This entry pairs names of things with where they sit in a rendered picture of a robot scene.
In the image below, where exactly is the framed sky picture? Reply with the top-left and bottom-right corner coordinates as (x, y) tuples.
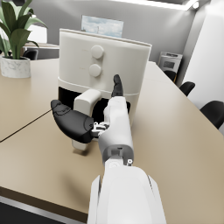
(80, 15), (124, 39)

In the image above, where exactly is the black office chair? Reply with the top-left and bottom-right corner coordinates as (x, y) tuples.
(199, 100), (224, 130)
(163, 69), (178, 83)
(178, 80), (196, 97)
(22, 48), (39, 61)

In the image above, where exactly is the pale air fryer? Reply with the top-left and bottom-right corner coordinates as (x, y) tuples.
(57, 28), (153, 151)

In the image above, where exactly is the white cabinet appliance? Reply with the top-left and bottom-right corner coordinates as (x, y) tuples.
(157, 51), (184, 74)

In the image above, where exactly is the potted green plant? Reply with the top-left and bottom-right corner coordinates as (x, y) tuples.
(0, 0), (48, 79)

